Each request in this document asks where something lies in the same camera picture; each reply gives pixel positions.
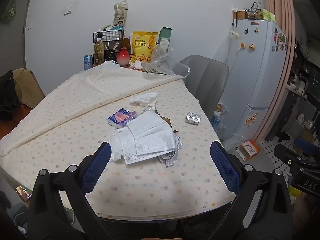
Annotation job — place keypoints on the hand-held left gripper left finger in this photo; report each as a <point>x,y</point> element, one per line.
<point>97,166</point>

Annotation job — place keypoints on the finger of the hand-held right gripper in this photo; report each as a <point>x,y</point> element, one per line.
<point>295,155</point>

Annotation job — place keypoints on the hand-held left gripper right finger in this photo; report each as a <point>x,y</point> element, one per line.
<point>225,166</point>

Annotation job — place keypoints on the white face mask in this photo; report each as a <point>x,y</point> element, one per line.
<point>130,150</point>
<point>150,132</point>

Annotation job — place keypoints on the yellow plastic bag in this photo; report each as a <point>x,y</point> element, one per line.
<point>295,192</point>

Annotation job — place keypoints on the cardboard box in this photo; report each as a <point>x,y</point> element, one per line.
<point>307,135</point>

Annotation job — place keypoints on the orange and white box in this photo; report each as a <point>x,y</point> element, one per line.
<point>248,150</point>

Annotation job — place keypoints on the pile of plastic bottles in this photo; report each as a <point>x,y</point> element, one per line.
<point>218,122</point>

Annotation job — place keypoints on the floral tablecloth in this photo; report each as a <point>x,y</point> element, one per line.
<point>62,130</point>

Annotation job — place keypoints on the yellow flower magnet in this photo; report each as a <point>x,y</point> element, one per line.
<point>251,120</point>

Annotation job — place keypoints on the purple tissue packet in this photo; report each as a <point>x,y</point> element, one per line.
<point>121,118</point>

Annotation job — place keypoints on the crumpled printed receipt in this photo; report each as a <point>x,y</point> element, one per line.
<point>172,153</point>

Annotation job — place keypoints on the silver pill blister pack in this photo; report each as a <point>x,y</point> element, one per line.
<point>193,118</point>

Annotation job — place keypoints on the brown cardboard scrap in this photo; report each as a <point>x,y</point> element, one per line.
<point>167,120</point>

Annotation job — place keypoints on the crumpled white tissue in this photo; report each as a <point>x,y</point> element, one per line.
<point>145,98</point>

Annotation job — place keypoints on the white refrigerator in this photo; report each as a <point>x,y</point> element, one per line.
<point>257,80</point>

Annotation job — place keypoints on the grey upholstered chair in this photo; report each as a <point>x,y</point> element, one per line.
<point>205,80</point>

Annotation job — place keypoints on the blue drink can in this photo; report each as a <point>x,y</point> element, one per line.
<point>88,62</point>

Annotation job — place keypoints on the brown jacket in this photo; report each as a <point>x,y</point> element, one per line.
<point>28,87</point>

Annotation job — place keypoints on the red peach-shaped vase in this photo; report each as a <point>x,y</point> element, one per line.
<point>123,57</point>

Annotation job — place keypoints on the black utensil holder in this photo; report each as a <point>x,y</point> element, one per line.
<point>109,54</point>

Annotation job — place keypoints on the glass bottle with yellow contents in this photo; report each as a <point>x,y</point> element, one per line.
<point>98,52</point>

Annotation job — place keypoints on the cluster of fridge magnets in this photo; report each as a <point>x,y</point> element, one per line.
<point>281,41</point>

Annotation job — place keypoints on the black garment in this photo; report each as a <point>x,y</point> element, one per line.
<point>8,92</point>

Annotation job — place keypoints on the yellow figure magnet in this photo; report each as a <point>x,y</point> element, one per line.
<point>251,46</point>

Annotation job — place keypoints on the clear plastic bag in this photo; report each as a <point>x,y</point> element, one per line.
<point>162,61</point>

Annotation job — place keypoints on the yellow snack bag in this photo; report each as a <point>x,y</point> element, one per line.
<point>144,46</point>

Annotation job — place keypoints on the white hanging plastic bag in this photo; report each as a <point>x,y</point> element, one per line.
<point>233,35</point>

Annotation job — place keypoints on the green tall box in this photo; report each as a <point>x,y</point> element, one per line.
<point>164,38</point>

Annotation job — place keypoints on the green patterned box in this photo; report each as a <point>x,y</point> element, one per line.
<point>269,15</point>

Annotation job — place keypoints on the wooden basket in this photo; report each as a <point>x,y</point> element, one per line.
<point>239,15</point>

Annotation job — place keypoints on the grey door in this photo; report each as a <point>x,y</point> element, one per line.
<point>15,37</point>

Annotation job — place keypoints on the white paper bag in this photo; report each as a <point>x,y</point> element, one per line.
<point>121,15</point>

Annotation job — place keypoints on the green hanging decoration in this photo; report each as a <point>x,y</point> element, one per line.
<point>8,11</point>

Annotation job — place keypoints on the white light switch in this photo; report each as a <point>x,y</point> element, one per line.
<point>68,9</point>

